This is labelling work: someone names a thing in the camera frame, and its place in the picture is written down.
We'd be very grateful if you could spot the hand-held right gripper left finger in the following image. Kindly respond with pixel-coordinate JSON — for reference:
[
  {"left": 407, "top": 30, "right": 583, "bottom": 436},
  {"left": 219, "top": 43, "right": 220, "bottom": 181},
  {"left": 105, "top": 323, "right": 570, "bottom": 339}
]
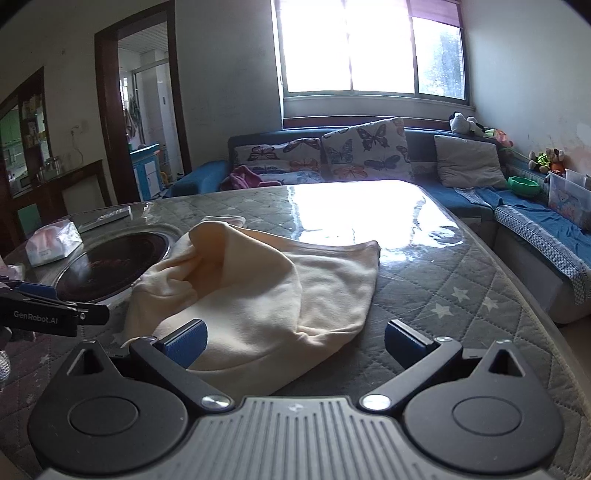
[{"left": 67, "top": 318, "right": 234, "bottom": 411}]

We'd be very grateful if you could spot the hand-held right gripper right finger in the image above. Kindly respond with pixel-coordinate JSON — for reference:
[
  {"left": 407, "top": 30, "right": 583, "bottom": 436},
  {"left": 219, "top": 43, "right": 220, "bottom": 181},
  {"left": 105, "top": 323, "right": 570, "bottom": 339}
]
[{"left": 359, "top": 319, "right": 532, "bottom": 411}]

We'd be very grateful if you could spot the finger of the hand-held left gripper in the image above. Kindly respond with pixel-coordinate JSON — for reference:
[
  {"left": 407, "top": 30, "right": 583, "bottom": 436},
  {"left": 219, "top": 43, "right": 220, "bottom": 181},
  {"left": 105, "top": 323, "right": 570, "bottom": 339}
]
[{"left": 0, "top": 276, "right": 60, "bottom": 302}]

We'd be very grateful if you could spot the cream garment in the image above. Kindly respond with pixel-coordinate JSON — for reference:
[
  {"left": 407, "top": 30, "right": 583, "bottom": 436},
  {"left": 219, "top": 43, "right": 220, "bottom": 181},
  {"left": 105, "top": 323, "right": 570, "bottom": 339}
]
[{"left": 121, "top": 215, "right": 382, "bottom": 400}]

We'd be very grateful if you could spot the white pink tissue pack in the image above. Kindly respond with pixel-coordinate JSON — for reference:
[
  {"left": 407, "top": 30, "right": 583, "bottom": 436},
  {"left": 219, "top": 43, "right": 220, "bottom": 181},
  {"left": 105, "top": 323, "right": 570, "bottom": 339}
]
[{"left": 25, "top": 220, "right": 84, "bottom": 267}]

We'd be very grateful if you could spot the round black induction cooker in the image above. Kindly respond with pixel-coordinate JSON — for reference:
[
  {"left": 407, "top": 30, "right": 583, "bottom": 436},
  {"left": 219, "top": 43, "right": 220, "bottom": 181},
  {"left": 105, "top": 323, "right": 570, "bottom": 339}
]
[{"left": 53, "top": 224, "right": 181, "bottom": 308}]

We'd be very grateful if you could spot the grey quilted star tablecloth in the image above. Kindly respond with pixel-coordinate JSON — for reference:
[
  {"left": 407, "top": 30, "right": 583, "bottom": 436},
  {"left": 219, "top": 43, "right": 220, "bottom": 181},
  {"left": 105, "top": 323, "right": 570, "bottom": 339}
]
[{"left": 0, "top": 180, "right": 591, "bottom": 480}]

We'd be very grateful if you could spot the grey remote control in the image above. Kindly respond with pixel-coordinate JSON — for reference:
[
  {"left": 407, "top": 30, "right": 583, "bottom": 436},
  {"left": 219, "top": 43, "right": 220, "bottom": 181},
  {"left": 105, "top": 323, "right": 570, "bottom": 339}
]
[{"left": 76, "top": 208, "right": 134, "bottom": 233}]

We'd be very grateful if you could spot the dark wooden counter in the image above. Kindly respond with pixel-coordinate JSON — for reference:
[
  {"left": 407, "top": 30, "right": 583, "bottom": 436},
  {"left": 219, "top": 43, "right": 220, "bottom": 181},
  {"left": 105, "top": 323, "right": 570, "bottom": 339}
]
[{"left": 0, "top": 159, "right": 112, "bottom": 252}]

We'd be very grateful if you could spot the blue cabinet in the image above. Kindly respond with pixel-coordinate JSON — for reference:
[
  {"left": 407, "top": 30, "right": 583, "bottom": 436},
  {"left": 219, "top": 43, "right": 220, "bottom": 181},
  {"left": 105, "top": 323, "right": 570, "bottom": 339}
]
[{"left": 129, "top": 144, "right": 162, "bottom": 201}]

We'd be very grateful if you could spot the grey patterned sofa cover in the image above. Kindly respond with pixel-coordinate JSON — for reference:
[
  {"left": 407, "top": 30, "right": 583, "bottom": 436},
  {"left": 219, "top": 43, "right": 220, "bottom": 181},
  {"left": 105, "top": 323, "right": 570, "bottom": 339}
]
[{"left": 494, "top": 205, "right": 591, "bottom": 305}]

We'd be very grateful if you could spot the magenta garment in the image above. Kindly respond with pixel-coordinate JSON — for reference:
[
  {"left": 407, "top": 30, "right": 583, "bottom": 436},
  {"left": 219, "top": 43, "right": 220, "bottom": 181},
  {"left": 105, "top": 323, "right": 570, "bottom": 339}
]
[{"left": 219, "top": 165, "right": 264, "bottom": 191}]

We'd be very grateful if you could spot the blue blanket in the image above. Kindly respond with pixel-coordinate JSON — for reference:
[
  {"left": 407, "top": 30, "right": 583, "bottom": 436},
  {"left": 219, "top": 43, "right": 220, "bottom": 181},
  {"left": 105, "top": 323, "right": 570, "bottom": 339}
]
[{"left": 455, "top": 185, "right": 591, "bottom": 268}]

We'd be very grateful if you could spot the grey cushion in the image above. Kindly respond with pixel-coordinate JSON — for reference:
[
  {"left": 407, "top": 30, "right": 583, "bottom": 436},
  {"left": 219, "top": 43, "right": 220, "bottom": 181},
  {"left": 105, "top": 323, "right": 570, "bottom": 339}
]
[{"left": 434, "top": 135, "right": 509, "bottom": 190}]

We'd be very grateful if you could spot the blue sofa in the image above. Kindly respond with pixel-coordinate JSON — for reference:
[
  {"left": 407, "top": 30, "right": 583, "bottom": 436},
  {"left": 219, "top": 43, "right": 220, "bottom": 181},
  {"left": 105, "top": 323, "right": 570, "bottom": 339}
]
[{"left": 161, "top": 127, "right": 591, "bottom": 324}]

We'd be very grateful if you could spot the large butterfly print cushion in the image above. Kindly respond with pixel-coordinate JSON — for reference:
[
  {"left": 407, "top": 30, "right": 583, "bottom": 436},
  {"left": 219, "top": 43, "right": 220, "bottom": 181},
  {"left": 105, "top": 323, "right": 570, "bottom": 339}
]
[{"left": 322, "top": 117, "right": 413, "bottom": 182}]

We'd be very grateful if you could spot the green bowl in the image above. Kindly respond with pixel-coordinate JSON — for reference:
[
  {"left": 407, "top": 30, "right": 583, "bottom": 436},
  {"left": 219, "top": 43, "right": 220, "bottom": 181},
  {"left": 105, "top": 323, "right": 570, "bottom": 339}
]
[{"left": 507, "top": 176, "right": 542, "bottom": 198}]

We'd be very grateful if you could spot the hanging cloth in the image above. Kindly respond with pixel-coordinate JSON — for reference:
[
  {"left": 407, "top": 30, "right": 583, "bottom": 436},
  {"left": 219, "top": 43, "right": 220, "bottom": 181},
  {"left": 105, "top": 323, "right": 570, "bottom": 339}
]
[{"left": 124, "top": 95, "right": 141, "bottom": 137}]

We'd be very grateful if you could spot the wooden shelf cabinet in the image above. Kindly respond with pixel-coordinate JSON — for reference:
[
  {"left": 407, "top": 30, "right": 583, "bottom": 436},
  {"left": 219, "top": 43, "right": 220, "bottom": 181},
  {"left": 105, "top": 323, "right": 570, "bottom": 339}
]
[{"left": 0, "top": 67, "right": 51, "bottom": 195}]

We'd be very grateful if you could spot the clear plastic storage box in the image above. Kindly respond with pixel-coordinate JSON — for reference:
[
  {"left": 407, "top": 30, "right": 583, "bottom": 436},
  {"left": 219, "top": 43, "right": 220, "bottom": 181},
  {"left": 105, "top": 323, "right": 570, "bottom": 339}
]
[{"left": 547, "top": 168, "right": 591, "bottom": 229}]

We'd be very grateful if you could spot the pink plush toy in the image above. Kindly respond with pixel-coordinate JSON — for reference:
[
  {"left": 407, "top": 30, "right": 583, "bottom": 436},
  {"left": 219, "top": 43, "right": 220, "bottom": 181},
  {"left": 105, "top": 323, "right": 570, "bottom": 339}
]
[{"left": 482, "top": 128, "right": 513, "bottom": 148}]

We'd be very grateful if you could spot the panda plush toy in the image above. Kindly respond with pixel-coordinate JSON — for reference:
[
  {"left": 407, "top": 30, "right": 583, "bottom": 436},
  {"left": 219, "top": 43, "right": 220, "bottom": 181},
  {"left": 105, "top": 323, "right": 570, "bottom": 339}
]
[{"left": 449, "top": 112, "right": 485, "bottom": 136}]

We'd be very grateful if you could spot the brown plush toy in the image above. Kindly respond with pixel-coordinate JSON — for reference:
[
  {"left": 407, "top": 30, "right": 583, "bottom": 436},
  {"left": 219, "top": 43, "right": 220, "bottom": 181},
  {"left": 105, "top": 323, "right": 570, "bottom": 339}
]
[{"left": 545, "top": 148, "right": 568, "bottom": 175}]

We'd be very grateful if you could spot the window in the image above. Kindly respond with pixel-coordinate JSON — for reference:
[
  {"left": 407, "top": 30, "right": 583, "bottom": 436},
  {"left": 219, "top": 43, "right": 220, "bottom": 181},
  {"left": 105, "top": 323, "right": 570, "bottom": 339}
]
[{"left": 272, "top": 0, "right": 476, "bottom": 118}]

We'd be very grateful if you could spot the dark wooden door frame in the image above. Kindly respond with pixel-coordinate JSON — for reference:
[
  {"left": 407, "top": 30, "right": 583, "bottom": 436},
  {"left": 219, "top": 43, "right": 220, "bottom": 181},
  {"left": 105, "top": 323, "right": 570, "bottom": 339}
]
[{"left": 95, "top": 0, "right": 192, "bottom": 204}]

